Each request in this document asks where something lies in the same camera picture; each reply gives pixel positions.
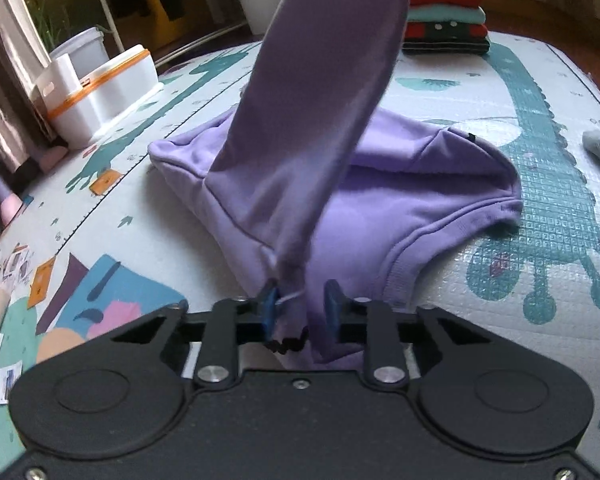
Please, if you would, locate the purple sweatshirt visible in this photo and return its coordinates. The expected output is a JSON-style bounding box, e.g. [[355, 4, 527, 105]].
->
[[148, 0, 522, 370]]

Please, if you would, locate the patterned foam play mat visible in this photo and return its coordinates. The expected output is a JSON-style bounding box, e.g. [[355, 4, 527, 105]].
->
[[0, 32, 600, 471]]

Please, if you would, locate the white box orange band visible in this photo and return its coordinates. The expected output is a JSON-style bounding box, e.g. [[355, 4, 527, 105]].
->
[[35, 44, 161, 151]]

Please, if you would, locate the white tub container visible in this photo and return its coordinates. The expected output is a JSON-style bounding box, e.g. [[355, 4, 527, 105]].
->
[[50, 27, 109, 78]]

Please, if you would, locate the teal folded garment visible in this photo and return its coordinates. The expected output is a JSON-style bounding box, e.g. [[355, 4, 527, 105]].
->
[[407, 4, 486, 25]]

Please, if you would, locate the beige curtain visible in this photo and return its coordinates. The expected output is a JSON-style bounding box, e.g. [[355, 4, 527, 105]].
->
[[0, 0, 65, 172]]

